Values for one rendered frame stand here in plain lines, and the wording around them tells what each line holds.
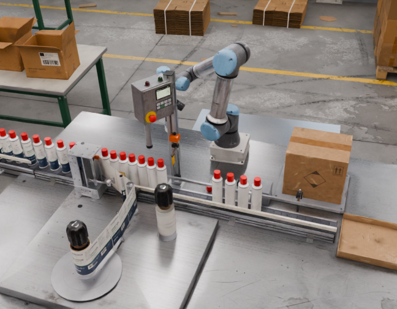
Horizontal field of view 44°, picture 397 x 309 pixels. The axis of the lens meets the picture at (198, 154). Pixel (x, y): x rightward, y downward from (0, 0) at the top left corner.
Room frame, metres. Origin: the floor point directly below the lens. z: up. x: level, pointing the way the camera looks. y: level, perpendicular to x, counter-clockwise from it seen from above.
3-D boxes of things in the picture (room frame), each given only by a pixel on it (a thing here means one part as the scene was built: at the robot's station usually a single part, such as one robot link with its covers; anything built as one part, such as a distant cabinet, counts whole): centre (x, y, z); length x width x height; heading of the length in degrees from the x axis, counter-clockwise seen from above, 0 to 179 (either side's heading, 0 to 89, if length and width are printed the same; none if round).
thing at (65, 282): (1.43, 0.51, 0.89); 0.31 x 0.31 x 0.01
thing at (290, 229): (1.93, 0.13, 0.85); 1.65 x 0.11 x 0.05; 70
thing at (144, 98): (2.05, 0.21, 1.38); 0.17 x 0.10 x 0.19; 125
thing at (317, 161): (2.00, -0.61, 0.99); 0.30 x 0.24 x 0.27; 70
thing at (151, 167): (1.97, 0.24, 0.98); 0.05 x 0.05 x 0.20
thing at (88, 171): (1.99, 0.56, 1.01); 0.14 x 0.13 x 0.26; 70
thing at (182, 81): (2.39, 0.09, 1.28); 0.11 x 0.11 x 0.08; 53
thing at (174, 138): (1.98, 0.13, 1.05); 0.10 x 0.04 x 0.33; 160
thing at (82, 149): (1.99, 0.56, 1.14); 0.14 x 0.11 x 0.01; 70
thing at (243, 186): (1.80, -0.21, 0.98); 0.05 x 0.05 x 0.20
